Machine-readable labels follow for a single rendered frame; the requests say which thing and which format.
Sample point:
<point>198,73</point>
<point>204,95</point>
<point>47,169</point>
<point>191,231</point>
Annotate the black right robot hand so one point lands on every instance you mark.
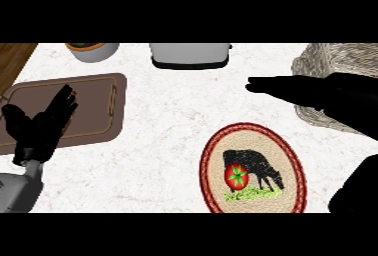
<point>340,96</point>

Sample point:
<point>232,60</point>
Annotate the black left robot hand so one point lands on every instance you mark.
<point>43,133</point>

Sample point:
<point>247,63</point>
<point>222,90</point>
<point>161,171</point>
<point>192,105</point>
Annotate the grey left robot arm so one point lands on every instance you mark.
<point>18,191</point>

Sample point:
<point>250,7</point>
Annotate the pale wicker basket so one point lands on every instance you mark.
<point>340,58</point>

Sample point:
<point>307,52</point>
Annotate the oval woven placemat with cow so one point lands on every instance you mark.
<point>282,166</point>

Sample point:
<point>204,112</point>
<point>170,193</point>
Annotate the red tomato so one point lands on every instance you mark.
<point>236,176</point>

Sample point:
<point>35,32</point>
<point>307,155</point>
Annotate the brown cutting board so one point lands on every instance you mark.
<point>93,110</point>

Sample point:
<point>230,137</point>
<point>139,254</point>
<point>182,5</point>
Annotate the brown wooden panel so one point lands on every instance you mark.
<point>12,61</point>

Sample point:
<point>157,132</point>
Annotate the grey pot with orange rim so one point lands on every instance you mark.
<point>96,53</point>

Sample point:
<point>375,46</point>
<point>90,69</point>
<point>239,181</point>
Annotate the white appliance with black base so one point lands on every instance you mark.
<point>189,55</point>

